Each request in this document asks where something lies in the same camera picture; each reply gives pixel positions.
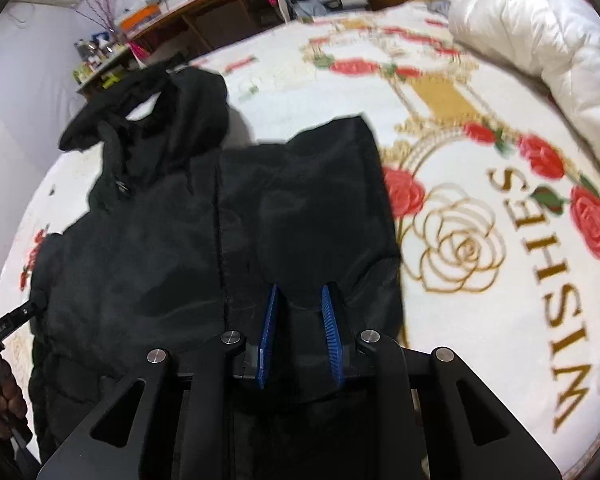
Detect floral printed blanket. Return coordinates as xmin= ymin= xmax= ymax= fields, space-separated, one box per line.
xmin=0 ymin=0 xmax=600 ymax=480

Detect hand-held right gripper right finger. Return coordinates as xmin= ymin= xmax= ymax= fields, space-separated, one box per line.
xmin=320 ymin=284 xmax=563 ymax=480

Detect group of bottles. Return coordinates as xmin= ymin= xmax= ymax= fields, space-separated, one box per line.
xmin=72 ymin=30 xmax=131 ymax=81

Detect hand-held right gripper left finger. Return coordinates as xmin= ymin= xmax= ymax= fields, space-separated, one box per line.
xmin=36 ymin=284 xmax=281 ymax=480

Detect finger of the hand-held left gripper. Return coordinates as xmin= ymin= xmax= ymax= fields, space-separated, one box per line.
xmin=0 ymin=300 xmax=46 ymax=361

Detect purple flower branches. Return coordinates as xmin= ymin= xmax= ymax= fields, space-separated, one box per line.
xmin=77 ymin=0 xmax=126 ymax=36

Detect black quilted jacket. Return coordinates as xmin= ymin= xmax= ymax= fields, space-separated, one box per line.
xmin=27 ymin=67 xmax=406 ymax=480

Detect white duvet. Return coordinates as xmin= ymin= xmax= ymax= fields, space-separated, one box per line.
xmin=447 ymin=0 xmax=600 ymax=166

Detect person's left hand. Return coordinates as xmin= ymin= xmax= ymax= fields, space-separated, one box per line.
xmin=0 ymin=360 xmax=29 ymax=441

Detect wooden desk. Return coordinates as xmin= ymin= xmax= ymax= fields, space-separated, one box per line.
xmin=77 ymin=0 xmax=291 ymax=96

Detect orange box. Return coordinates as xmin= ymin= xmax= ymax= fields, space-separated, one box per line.
xmin=117 ymin=4 xmax=161 ymax=31

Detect pile of clothes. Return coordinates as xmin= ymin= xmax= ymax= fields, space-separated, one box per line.
xmin=285 ymin=0 xmax=371 ymax=23

